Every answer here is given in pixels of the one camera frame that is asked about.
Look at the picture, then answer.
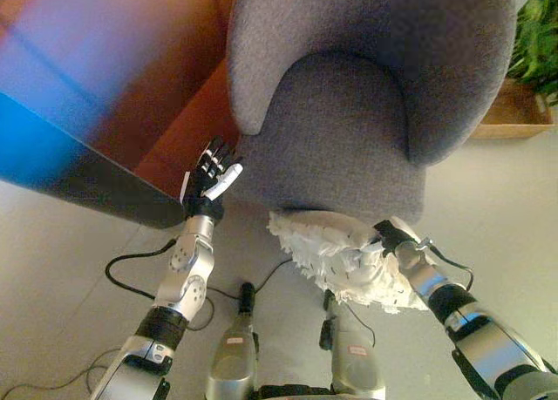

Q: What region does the white fluffy duster cloth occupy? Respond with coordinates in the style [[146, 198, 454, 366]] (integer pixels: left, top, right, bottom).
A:
[[266, 210, 432, 317]]

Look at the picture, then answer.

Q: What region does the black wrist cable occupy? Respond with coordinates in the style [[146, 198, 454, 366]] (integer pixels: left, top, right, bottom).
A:
[[105, 238, 178, 302], [428, 241, 475, 288]]

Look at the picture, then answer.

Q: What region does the silver robot leg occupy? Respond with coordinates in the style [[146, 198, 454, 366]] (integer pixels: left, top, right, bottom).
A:
[[204, 281, 260, 400], [319, 289, 388, 400]]

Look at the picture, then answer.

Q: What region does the wooden planter box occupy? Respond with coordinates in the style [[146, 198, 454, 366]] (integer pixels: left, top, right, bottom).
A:
[[470, 78, 558, 140]]

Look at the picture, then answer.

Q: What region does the silver right robot leg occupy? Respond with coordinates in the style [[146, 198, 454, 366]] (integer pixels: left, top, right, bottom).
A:
[[319, 289, 388, 400]]

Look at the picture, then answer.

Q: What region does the dark grey partition panel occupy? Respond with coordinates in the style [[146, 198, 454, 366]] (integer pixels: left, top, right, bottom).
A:
[[0, 91, 189, 230]]

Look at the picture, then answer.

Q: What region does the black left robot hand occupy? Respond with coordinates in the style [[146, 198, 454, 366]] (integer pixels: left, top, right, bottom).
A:
[[179, 136, 245, 220]]

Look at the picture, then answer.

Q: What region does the thin black floor cable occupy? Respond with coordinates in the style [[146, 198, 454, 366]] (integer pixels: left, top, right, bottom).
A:
[[253, 256, 293, 293], [0, 348, 119, 400]]

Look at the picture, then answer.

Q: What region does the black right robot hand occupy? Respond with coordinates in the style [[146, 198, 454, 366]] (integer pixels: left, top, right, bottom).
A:
[[370, 216, 419, 258]]

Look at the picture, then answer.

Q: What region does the grey upholstered armchair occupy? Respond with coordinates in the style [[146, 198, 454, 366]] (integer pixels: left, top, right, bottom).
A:
[[226, 0, 519, 225]]

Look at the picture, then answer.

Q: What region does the silver left robot leg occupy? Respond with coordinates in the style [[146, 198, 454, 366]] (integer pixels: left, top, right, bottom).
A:
[[204, 281, 260, 400]]

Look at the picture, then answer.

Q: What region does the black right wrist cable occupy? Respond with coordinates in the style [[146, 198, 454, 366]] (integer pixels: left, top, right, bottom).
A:
[[428, 241, 475, 288]]

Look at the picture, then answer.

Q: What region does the green leafy potted plant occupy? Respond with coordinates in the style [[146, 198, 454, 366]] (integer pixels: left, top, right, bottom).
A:
[[507, 0, 558, 97]]

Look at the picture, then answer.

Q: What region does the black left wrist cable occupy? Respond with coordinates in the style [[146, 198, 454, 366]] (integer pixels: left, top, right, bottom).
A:
[[105, 238, 178, 302]]

